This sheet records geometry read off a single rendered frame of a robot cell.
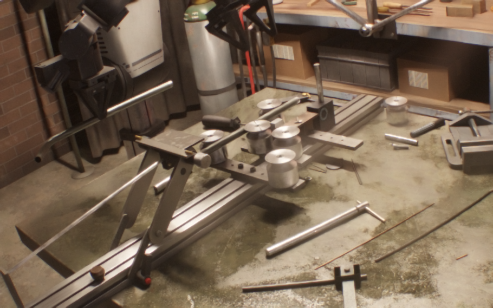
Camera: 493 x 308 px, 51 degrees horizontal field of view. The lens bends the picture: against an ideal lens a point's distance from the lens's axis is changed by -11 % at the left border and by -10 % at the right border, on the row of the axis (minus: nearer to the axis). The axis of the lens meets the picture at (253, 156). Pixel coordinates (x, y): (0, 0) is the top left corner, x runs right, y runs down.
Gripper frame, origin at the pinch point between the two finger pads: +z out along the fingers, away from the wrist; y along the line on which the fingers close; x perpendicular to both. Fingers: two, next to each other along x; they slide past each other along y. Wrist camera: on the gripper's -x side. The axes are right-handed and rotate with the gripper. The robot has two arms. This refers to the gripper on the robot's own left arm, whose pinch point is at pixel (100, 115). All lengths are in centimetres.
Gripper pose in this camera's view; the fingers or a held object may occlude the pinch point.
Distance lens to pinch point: 112.3
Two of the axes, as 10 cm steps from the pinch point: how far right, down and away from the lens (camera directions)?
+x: 7.0, -4.1, 5.9
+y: 7.0, 2.1, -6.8
